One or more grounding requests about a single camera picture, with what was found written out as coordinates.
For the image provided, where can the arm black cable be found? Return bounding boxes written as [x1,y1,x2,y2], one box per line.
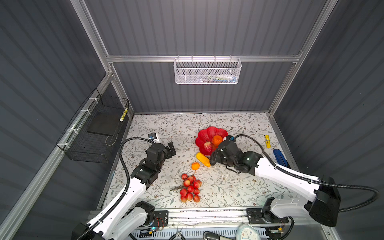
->
[234,134,380,214]
[76,137,155,240]

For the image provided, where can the red flower-shaped fruit bowl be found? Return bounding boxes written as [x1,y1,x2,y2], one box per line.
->
[195,127,229,156]

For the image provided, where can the blue tool on table edge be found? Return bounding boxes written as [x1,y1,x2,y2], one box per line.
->
[273,149,290,168]

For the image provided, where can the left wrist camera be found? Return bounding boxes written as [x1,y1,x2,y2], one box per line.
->
[148,133,161,143]

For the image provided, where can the white clock at front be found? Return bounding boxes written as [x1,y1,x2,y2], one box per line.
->
[236,225,261,240]

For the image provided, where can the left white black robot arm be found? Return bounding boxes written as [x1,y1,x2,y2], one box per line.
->
[71,137,176,240]

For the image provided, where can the yellow marker on table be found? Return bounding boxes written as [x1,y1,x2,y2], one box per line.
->
[265,135,272,149]

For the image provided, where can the large fake orange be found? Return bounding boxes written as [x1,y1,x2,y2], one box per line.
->
[212,135,223,147]

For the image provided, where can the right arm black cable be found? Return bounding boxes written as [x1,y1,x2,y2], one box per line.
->
[234,134,380,214]

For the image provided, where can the black wire basket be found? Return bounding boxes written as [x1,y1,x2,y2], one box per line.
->
[57,89,130,164]

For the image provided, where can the items in white basket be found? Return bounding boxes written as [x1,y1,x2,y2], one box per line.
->
[199,74,238,84]

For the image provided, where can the yellow item in black basket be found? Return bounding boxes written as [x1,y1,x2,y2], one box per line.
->
[120,108,128,122]

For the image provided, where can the yellow fake corn cob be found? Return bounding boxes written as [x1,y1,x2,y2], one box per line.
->
[196,152,211,168]

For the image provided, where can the white wire mesh basket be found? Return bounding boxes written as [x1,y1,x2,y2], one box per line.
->
[173,57,242,85]

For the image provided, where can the small orange fake tangerine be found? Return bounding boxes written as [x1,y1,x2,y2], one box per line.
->
[191,162,200,171]

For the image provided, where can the red fake grape bunch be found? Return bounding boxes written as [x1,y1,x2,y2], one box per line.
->
[179,174,202,203]

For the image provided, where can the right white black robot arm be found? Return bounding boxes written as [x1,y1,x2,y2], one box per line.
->
[210,136,341,227]

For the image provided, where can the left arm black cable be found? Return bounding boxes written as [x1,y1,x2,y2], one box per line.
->
[76,137,155,240]

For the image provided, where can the red green fake apple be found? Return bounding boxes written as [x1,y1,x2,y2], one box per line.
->
[204,142,213,154]

